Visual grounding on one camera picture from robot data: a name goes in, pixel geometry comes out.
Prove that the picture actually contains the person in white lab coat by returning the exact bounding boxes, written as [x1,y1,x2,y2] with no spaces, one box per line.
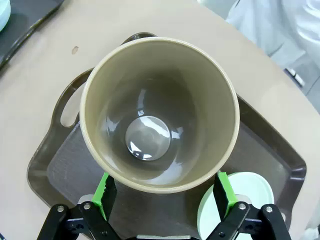
[224,0,320,76]

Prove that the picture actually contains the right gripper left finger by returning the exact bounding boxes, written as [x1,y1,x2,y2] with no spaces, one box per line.
[37,171,124,240]

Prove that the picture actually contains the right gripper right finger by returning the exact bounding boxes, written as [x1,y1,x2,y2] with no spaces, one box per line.
[201,171,292,240]

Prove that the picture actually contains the dark brown serving tray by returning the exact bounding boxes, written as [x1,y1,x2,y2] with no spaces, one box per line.
[0,0,65,71]
[26,31,307,240]

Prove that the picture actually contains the light blue bowl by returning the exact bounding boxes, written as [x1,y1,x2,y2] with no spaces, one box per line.
[0,0,12,33]

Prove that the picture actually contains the tall brown cup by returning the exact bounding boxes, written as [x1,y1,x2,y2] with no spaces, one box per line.
[79,36,240,195]

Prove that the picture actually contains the mint green bowl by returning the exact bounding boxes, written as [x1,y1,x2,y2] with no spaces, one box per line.
[196,171,275,240]

